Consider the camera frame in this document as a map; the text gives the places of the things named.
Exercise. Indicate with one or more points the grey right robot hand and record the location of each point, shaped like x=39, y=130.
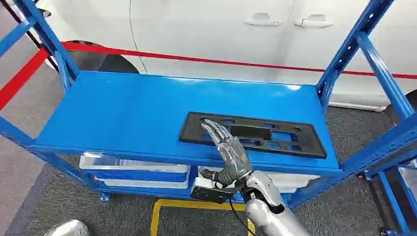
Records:
x=233, y=159

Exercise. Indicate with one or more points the black plastic mounting plate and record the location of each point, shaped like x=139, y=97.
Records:
x=254, y=133

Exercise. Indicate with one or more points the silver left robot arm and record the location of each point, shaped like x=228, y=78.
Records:
x=68, y=229

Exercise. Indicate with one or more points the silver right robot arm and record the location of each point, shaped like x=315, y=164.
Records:
x=273, y=221

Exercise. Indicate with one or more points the clear plastic storage bin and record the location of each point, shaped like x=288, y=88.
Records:
x=130, y=164
x=143, y=184
x=293, y=182

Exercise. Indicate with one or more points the blue metal shelf rack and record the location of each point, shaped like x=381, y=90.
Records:
x=130, y=114

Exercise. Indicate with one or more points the white car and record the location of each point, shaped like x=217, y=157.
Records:
x=195, y=32

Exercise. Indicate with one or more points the black car wheel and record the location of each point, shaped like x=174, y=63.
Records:
x=110, y=63
x=412, y=99

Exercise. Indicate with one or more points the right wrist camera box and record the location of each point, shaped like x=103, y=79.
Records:
x=208, y=193

